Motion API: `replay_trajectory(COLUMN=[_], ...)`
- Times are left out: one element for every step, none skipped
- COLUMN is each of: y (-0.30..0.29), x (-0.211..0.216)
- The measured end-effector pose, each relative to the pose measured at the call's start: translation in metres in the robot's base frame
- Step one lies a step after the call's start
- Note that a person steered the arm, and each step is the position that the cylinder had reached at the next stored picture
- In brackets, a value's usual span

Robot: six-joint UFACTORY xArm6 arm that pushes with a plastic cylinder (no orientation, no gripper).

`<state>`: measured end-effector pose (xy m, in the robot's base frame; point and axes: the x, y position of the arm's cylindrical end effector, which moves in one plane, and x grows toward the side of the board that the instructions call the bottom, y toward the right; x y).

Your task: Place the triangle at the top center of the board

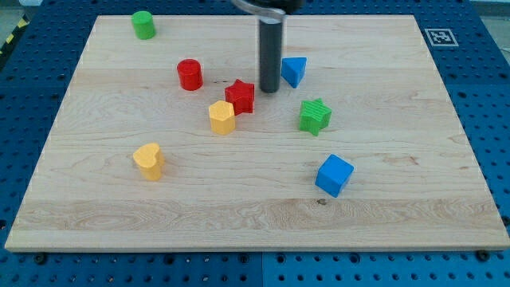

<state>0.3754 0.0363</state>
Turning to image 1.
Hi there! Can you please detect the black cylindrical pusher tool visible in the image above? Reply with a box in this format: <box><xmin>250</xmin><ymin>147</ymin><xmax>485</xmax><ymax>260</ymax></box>
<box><xmin>258</xmin><ymin>18</ymin><xmax>283</xmax><ymax>93</ymax></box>

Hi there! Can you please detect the blue cube block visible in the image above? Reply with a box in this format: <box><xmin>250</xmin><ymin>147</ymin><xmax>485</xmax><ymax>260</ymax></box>
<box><xmin>315</xmin><ymin>154</ymin><xmax>355</xmax><ymax>198</ymax></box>

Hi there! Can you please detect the yellow hexagon block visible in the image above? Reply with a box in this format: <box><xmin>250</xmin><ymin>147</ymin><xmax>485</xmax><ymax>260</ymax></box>
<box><xmin>208</xmin><ymin>100</ymin><xmax>236</xmax><ymax>135</ymax></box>

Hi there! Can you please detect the green star block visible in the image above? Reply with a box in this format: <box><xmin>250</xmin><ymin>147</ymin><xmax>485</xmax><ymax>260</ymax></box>
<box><xmin>299</xmin><ymin>98</ymin><xmax>332</xmax><ymax>136</ymax></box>

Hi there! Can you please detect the red star block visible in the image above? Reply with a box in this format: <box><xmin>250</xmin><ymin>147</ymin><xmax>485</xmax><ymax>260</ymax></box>
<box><xmin>224</xmin><ymin>79</ymin><xmax>255</xmax><ymax>116</ymax></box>

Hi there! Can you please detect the green cylinder block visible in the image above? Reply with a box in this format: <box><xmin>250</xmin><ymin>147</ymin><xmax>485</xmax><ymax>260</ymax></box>
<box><xmin>131</xmin><ymin>10</ymin><xmax>156</xmax><ymax>40</ymax></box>

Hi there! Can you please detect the grey cable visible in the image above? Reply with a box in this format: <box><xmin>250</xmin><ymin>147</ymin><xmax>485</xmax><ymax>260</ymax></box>
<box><xmin>230</xmin><ymin>0</ymin><xmax>287</xmax><ymax>23</ymax></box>

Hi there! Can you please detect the wooden board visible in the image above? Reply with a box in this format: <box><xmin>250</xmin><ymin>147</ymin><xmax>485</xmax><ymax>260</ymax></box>
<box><xmin>5</xmin><ymin>15</ymin><xmax>509</xmax><ymax>253</ymax></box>

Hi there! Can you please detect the white fiducial marker tag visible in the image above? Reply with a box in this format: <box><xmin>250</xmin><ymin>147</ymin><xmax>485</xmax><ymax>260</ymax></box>
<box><xmin>425</xmin><ymin>28</ymin><xmax>458</xmax><ymax>47</ymax></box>

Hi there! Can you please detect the black robot arm end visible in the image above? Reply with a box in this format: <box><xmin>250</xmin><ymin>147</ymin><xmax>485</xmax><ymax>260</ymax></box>
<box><xmin>254</xmin><ymin>0</ymin><xmax>304</xmax><ymax>14</ymax></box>

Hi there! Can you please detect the blue triangle block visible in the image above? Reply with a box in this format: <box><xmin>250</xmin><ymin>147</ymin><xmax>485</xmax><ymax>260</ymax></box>
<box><xmin>280</xmin><ymin>57</ymin><xmax>307</xmax><ymax>88</ymax></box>

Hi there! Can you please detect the yellow heart block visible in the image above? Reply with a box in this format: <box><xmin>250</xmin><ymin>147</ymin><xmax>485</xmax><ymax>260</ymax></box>
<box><xmin>132</xmin><ymin>143</ymin><xmax>165</xmax><ymax>181</ymax></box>

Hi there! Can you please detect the red cylinder block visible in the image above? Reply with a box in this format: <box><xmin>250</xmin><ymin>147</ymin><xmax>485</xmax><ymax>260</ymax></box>
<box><xmin>177</xmin><ymin>58</ymin><xmax>203</xmax><ymax>91</ymax></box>

